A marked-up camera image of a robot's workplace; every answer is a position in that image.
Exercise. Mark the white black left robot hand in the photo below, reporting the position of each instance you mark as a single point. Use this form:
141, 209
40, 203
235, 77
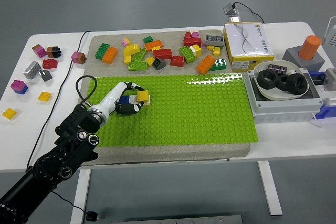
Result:
111, 98

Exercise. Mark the yellow square toy brick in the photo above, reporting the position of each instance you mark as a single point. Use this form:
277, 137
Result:
143, 96

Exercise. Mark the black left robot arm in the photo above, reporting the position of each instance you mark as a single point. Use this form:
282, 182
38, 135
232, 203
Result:
65, 129

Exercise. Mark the white long toy brick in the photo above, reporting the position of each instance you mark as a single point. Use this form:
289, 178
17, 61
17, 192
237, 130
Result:
133, 98

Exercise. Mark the lime brick with holes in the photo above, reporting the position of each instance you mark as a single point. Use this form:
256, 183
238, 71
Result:
137, 65

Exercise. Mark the small yellow toy brick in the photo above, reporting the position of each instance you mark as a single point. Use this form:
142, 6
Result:
127, 59
217, 51
150, 61
211, 48

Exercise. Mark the orange toy brick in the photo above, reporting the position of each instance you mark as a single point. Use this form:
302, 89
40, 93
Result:
206, 64
154, 44
110, 55

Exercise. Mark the dark green toy brick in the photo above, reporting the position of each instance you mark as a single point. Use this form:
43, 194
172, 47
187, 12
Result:
102, 51

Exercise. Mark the lime green toy brick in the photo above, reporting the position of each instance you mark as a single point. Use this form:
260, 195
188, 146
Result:
139, 55
187, 54

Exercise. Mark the pink brown toy brick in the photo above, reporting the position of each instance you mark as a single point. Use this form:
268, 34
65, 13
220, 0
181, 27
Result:
78, 57

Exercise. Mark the yellow curved toy brick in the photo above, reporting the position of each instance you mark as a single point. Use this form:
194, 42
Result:
131, 49

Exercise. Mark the small pink toy brick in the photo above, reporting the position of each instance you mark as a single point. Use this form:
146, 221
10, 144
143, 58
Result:
195, 34
126, 42

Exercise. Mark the grey black sloped brick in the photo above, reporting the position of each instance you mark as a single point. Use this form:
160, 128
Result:
159, 63

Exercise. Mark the small yellow flat brick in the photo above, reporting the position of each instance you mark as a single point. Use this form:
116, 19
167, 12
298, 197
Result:
156, 49

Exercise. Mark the yellow flat toy brick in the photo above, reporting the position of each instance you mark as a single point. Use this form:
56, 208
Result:
44, 96

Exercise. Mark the silver sloped toy brick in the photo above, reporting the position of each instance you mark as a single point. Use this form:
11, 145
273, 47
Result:
47, 76

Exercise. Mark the red long toy brick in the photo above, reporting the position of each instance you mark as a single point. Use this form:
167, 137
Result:
193, 42
163, 53

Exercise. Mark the small dark green brick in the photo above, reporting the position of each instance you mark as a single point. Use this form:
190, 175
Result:
148, 39

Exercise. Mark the red sloped toy brick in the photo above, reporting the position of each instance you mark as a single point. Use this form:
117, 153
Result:
50, 64

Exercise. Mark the brown black toy brick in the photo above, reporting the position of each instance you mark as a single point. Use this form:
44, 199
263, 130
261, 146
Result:
53, 52

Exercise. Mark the green studded baseplate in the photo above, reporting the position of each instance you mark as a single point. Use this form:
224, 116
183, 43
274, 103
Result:
183, 116

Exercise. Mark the silver studded toy brick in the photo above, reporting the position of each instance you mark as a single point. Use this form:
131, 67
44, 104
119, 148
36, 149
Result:
32, 70

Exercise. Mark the brown-topped pink toy brick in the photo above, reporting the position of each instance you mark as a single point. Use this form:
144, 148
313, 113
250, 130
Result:
40, 51

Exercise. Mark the pink blue toy brick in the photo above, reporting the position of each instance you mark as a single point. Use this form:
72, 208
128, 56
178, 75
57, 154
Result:
19, 87

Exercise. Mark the white yellow toy brick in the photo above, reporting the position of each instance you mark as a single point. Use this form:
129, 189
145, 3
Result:
196, 50

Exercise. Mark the yellow white flat brick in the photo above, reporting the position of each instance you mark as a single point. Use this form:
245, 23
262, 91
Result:
9, 113

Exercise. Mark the green white toy brick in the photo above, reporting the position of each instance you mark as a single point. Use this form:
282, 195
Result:
219, 64

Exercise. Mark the grey brick with holes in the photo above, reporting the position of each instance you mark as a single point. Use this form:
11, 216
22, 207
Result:
214, 40

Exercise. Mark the grey-brown foam mat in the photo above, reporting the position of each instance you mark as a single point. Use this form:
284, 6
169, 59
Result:
168, 153

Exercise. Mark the white table leg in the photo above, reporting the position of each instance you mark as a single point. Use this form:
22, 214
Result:
270, 190
82, 199

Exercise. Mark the black plug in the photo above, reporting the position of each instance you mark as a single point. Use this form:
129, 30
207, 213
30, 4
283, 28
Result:
92, 215

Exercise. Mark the white yellow cardboard box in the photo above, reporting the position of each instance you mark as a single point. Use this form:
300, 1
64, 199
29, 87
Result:
246, 40

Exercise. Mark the silver floor socket box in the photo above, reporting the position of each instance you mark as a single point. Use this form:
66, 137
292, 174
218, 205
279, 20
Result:
232, 11

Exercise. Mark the white bowl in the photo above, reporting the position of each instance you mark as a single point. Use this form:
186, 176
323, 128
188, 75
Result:
266, 92

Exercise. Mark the large black hex nut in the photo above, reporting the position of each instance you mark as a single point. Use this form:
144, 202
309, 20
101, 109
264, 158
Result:
274, 81
291, 87

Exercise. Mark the dark terminal strip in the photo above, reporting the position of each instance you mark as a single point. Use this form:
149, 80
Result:
277, 68

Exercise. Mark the small black hex nut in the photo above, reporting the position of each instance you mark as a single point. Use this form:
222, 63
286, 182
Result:
280, 78

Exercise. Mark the grey junction box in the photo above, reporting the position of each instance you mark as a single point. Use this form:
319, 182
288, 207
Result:
283, 108

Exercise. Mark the grey block holder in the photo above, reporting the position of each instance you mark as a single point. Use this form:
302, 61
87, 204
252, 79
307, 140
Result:
294, 56

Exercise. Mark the orange cylinder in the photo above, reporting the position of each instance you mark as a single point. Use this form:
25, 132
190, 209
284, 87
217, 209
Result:
310, 47

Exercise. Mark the blue black plastic holder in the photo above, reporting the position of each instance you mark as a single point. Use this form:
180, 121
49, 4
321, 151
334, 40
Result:
317, 78

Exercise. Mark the white zip tie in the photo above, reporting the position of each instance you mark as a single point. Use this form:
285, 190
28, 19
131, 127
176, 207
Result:
317, 124

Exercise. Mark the blue plastic part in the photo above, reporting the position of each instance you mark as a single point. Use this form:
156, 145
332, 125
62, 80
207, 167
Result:
326, 112

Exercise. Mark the grey connector block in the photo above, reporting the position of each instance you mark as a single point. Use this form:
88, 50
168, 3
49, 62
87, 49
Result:
331, 79

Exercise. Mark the white chair frame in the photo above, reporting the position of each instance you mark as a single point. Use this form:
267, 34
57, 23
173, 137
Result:
332, 33

